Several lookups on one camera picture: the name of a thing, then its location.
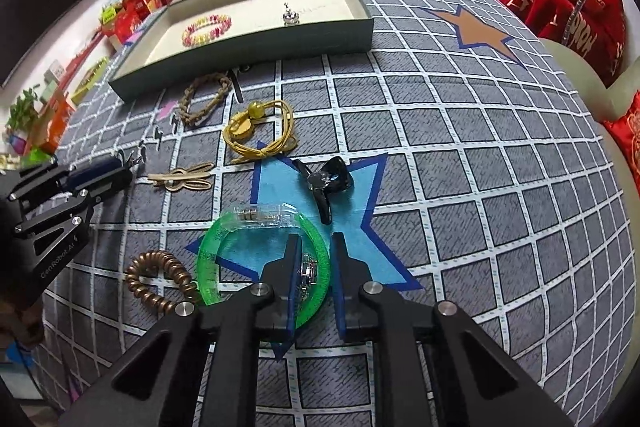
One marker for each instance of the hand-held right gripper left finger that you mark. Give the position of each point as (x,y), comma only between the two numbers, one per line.
(295,279)

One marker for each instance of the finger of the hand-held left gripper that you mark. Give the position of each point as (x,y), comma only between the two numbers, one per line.
(95,172)
(75,212)

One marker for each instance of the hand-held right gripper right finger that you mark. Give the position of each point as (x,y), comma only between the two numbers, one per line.
(340,287)

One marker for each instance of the small silver charm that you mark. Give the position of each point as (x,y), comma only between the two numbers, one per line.
(310,274)

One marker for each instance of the gold metal hair clip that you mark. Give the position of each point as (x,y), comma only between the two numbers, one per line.
(180,181)

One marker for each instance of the black claw hair clip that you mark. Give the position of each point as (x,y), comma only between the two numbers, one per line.
(335,172)

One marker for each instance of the grey-green shallow tray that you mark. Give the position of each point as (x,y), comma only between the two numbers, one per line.
(250,49)

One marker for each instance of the orange snack packet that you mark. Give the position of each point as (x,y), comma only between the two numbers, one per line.
(52,122)

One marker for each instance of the green potted plant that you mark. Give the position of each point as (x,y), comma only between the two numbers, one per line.
(22,109)

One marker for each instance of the grey grid cloth with stars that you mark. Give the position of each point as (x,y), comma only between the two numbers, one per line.
(450,157)

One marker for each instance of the row of red gift boxes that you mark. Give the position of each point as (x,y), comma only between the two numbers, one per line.
(145,2)

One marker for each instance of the small silver ornament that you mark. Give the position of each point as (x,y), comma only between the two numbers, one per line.
(290,18)

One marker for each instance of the beige sofa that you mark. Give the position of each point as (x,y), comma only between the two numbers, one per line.
(575,72)

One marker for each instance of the red embroidered cushion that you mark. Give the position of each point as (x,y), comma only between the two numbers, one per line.
(627,142)

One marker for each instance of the metal pole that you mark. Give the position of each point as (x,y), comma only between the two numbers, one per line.
(582,2)

